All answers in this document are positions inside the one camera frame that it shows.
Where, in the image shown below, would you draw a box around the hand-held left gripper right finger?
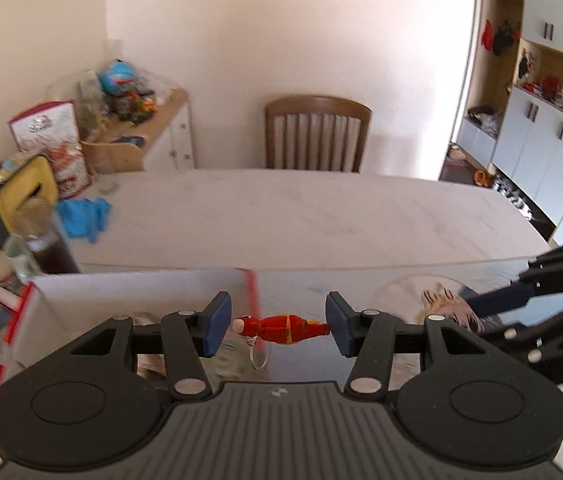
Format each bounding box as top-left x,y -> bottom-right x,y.
325,290 -> 511,404

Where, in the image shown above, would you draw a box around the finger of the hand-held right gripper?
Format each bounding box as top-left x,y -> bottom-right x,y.
464,229 -> 563,319
481,300 -> 563,364

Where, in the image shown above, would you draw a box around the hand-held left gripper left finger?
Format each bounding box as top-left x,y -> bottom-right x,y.
69,291 -> 233,402

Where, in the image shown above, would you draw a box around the red figurine keychain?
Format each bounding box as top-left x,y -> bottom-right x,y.
232,314 -> 333,372

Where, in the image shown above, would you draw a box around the white red cardboard box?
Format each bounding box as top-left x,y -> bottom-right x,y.
4,266 -> 263,392

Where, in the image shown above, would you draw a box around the round printed placemat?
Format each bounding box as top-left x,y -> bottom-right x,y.
366,272 -> 468,322

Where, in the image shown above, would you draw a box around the row of grey shoes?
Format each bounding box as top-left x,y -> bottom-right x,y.
492,175 -> 535,221

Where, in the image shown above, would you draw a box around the blue rubber gloves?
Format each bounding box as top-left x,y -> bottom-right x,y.
54,197 -> 113,244

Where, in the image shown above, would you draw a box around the glass jar with dark liquid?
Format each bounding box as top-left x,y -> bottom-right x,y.
22,199 -> 80,276

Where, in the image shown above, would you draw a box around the clear drinking glass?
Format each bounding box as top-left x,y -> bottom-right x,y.
96,172 -> 122,196

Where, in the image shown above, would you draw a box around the white wooden sideboard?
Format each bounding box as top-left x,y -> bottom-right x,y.
82,89 -> 196,173

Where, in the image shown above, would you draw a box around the wooden organizer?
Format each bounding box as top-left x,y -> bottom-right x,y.
82,135 -> 150,173

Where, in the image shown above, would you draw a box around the pale green mug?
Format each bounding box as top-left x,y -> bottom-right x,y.
2,235 -> 38,286

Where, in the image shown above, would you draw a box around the brown wooden chair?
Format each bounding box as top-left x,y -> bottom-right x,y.
264,95 -> 373,173

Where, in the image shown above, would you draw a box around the group of shelf ornaments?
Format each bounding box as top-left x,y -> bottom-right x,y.
516,47 -> 563,127

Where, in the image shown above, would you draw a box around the red printed snack bag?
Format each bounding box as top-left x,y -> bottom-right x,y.
9,101 -> 93,200

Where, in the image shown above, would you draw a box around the black hanging bag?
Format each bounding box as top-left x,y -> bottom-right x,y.
492,20 -> 521,57

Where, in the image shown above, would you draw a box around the blue globe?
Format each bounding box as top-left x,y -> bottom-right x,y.
99,60 -> 138,96

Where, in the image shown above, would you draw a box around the white wall cupboards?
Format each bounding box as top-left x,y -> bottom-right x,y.
454,0 -> 563,249

